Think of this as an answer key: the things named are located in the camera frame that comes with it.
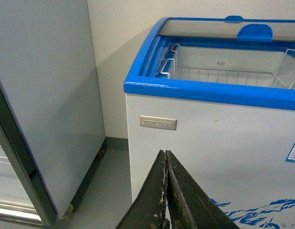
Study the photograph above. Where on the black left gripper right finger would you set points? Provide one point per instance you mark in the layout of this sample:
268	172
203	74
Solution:
189	206

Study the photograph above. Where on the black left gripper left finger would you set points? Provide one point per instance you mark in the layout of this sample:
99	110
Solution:
148	211

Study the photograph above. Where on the brown rear fridge caster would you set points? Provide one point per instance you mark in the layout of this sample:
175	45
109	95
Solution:
101	153

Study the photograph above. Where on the yellowish fridge caster wheel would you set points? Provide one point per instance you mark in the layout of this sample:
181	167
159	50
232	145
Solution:
68	212

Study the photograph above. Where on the tall grey upright fridge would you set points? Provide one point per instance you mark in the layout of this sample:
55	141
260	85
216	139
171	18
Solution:
51	123

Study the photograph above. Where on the silver brand nameplate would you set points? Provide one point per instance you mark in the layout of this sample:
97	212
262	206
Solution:
158	123

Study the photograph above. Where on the white chest freezer blue rim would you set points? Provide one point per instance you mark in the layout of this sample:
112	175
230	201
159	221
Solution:
233	139

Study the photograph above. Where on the glass sliding freezer lid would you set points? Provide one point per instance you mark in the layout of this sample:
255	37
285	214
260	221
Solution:
283	31

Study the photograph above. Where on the white wire freezer basket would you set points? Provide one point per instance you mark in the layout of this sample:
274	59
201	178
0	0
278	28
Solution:
215	65

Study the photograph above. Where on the blue front lid handle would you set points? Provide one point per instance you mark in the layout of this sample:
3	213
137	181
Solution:
255	33

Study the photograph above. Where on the blue lid handle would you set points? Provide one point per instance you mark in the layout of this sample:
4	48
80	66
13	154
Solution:
255	33
234	19

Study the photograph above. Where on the blue rear lid handle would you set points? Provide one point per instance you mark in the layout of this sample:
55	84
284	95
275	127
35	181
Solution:
234	19

